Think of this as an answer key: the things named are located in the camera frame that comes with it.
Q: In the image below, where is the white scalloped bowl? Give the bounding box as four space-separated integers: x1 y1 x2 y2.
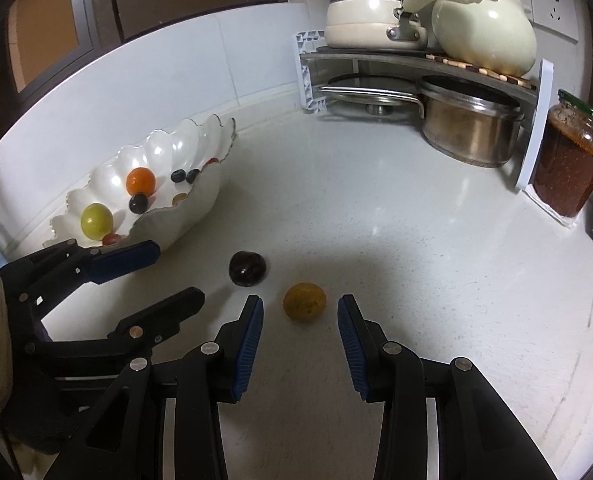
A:
49 114 237 256

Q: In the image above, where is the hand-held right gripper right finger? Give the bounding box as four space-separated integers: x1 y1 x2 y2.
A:
337 294 560 480

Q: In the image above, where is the wooden bead trivet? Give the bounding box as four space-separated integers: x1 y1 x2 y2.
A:
427 52 537 91

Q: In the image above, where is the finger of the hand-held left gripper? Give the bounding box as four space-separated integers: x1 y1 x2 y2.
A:
107 286 206 351
0 239 162 321

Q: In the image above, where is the glass pot lid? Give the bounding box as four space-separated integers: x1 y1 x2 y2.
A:
319 74 425 117

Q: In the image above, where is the green tomato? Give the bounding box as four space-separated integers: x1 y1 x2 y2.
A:
80 202 114 241

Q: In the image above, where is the cream saucepan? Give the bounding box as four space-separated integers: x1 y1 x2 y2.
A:
325 0 428 51

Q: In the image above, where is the red sauce glass jar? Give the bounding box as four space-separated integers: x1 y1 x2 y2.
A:
533 89 593 218

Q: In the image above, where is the small orange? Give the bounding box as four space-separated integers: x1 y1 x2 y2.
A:
125 167 157 197

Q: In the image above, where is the grey corner shelf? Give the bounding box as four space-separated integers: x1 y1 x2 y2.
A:
292 30 555 191

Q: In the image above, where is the cream kettle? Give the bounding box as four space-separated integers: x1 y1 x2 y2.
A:
401 0 538 76

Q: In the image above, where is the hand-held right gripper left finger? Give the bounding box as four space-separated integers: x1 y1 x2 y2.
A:
71 295 266 480

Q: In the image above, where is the brown window frame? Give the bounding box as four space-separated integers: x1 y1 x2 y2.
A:
0 0 297 126

